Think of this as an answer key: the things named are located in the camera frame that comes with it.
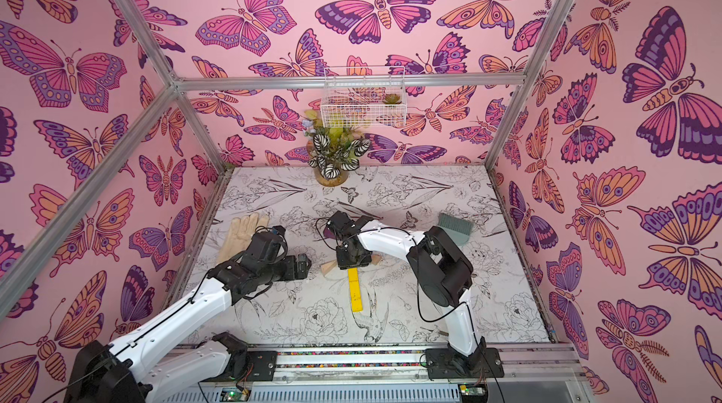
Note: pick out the yellow bar block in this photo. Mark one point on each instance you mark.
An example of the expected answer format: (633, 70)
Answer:
(355, 290)

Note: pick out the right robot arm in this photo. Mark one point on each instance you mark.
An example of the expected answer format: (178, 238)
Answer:
(443, 272)

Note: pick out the white wire basket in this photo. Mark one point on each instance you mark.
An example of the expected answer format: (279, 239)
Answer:
(364, 96)

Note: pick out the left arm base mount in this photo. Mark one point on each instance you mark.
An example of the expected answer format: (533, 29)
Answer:
(244, 365)

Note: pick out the potted striped leaf plant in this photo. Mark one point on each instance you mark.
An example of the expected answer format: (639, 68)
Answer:
(335, 147)

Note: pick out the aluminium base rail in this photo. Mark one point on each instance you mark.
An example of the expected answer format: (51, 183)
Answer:
(533, 373)

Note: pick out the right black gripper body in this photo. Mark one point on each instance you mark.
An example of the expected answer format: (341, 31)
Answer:
(350, 256)

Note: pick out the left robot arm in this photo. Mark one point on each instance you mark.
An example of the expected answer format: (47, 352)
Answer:
(136, 367)

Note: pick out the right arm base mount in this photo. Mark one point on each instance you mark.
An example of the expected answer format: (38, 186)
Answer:
(447, 363)

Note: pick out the green hand brush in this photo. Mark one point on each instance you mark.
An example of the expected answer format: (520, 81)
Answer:
(458, 229)

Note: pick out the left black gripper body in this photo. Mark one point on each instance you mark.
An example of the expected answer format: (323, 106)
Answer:
(286, 270)

